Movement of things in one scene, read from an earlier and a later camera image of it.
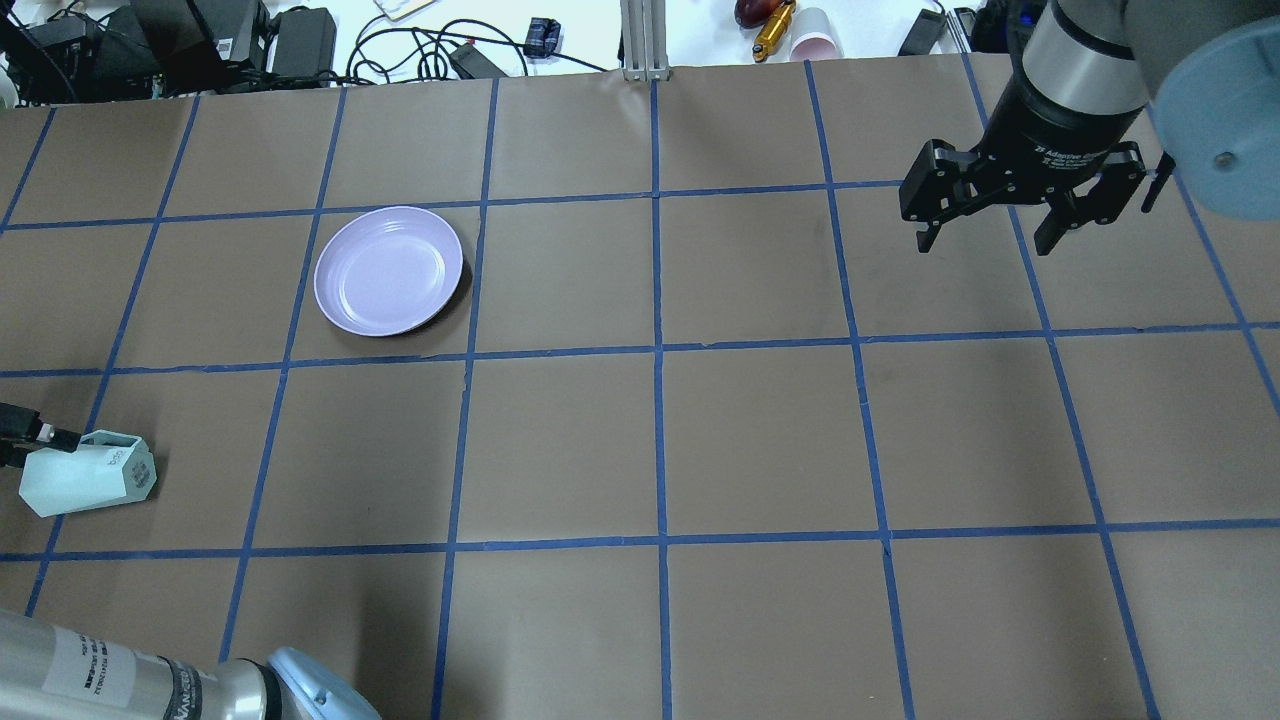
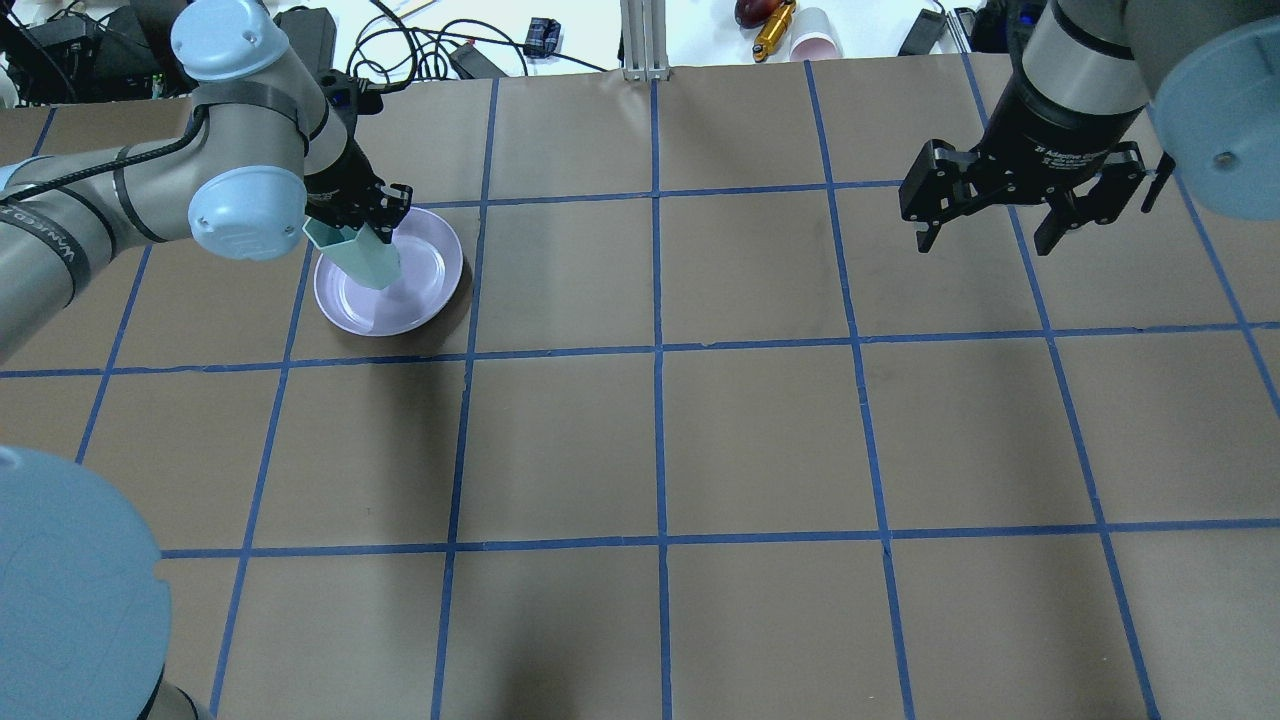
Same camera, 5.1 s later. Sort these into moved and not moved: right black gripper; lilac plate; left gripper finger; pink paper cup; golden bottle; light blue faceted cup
Moved: left gripper finger; light blue faceted cup
Not moved: right black gripper; golden bottle; lilac plate; pink paper cup
